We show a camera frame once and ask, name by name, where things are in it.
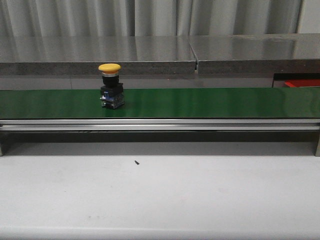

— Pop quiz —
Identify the yellow mushroom push button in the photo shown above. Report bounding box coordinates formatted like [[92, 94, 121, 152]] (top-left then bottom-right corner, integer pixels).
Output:
[[98, 63, 125, 109]]

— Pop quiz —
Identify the left grey stone countertop slab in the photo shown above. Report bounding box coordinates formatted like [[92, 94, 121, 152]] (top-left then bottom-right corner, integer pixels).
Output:
[[0, 36, 197, 76]]

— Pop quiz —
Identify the grey stone countertop slab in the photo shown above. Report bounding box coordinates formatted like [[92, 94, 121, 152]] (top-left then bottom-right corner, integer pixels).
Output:
[[0, 36, 197, 76], [188, 33, 320, 74]]

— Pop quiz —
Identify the green conveyor belt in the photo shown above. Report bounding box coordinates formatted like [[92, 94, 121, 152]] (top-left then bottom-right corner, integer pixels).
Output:
[[0, 87, 320, 120]]

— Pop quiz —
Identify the right grey stone countertop slab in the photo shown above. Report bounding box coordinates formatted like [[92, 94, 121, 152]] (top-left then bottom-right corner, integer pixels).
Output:
[[188, 33, 320, 74]]

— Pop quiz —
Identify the red plastic tray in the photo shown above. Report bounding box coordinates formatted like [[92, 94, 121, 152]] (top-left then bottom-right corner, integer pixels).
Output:
[[284, 79, 320, 88]]

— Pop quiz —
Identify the white pleated curtain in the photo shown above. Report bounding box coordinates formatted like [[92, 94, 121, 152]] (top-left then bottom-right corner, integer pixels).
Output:
[[0, 0, 303, 37]]

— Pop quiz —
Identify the aluminium conveyor frame rail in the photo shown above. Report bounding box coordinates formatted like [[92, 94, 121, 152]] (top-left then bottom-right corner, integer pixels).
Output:
[[0, 118, 320, 131]]

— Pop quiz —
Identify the steel conveyor support bracket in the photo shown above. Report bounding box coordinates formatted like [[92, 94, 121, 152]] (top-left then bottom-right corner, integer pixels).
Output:
[[314, 130, 320, 157]]

